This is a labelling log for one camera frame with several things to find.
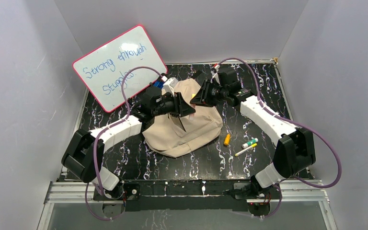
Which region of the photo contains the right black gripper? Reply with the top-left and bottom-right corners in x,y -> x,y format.
190,79 -> 228,108

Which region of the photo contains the beige backpack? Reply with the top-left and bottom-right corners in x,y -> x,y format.
142,71 -> 224,159

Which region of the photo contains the orange highlighter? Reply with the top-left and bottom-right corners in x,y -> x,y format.
223,134 -> 231,146

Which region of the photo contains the yellow pink highlighter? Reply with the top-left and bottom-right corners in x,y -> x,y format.
188,93 -> 196,121

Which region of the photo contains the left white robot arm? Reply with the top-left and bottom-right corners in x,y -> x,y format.
61,77 -> 195,199

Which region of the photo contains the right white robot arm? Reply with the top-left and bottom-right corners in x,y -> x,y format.
190,64 -> 316,198

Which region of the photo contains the green white glue stick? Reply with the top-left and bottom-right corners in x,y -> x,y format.
242,138 -> 258,149

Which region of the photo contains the yellow white pen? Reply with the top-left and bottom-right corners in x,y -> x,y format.
235,143 -> 257,157

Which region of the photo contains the pink framed whiteboard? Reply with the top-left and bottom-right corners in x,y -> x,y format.
72,25 -> 168,113

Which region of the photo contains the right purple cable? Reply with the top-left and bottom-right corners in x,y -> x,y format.
212,57 -> 343,219

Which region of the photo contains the purple cable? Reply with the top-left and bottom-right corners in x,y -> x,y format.
212,57 -> 343,219
85,66 -> 169,221

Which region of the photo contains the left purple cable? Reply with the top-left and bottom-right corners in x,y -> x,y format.
85,66 -> 169,221

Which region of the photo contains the black base frame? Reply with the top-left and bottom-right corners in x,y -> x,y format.
93,179 -> 281,217

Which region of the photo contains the aluminium rail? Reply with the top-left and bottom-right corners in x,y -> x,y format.
45,180 -> 329,204

